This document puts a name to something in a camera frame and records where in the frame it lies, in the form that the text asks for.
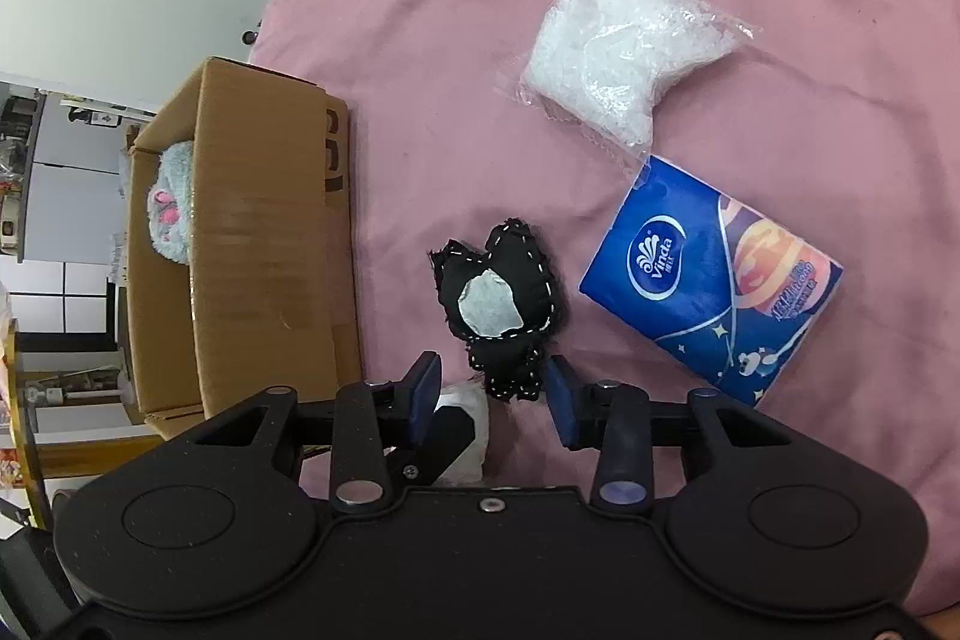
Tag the blue tissue packet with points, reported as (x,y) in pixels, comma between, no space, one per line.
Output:
(675,280)

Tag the black stitched fabric toy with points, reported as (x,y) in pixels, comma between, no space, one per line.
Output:
(517,280)

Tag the white cabinet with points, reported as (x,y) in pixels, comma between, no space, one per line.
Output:
(75,138)

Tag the white bundle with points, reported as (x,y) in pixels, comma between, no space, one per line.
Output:
(476,456)

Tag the grey pink plush toy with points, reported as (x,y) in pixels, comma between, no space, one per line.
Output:
(172,205)

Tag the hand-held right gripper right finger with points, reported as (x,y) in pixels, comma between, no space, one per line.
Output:
(562,411)

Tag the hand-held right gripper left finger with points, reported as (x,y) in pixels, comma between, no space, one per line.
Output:
(424,400)

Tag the cardboard box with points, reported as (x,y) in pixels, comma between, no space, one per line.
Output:
(262,235)

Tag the clear bag of white filling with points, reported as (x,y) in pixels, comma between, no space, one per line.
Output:
(615,55)

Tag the pink bed sheet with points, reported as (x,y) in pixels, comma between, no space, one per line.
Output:
(825,85)

